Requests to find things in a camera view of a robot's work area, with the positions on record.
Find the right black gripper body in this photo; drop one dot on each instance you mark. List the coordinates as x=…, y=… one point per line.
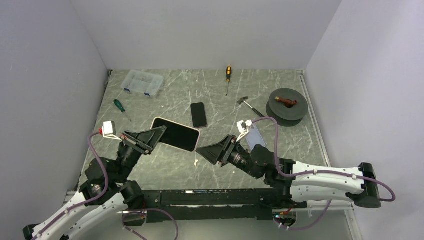
x=239, y=157

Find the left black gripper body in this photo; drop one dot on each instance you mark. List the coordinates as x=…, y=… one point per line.
x=131, y=153

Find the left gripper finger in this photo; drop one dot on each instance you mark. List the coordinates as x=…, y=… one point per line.
x=149, y=140
x=135, y=135

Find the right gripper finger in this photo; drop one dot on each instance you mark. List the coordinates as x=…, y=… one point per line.
x=221, y=146
x=214, y=155

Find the purple phone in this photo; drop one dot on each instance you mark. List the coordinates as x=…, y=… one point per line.
x=198, y=115

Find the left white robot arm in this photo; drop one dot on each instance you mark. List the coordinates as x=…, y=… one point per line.
x=107, y=186

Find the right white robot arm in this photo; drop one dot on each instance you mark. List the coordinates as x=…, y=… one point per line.
x=299, y=182

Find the clear plastic screw box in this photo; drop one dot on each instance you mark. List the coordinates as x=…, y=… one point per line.
x=142, y=83

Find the black filament spool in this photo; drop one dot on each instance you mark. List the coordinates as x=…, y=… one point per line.
x=287, y=117

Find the brown red tool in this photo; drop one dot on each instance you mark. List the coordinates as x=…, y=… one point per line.
x=286, y=102

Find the orange black screwdriver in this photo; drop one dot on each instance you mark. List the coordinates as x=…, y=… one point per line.
x=228, y=78

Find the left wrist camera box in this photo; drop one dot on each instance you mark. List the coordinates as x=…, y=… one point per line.
x=108, y=130

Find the green handled screwdriver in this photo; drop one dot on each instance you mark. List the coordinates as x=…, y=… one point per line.
x=119, y=105

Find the small black handled hammer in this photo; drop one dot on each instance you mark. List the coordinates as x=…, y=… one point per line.
x=243, y=100

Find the black base frame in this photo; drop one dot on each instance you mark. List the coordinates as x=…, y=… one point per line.
x=213, y=204

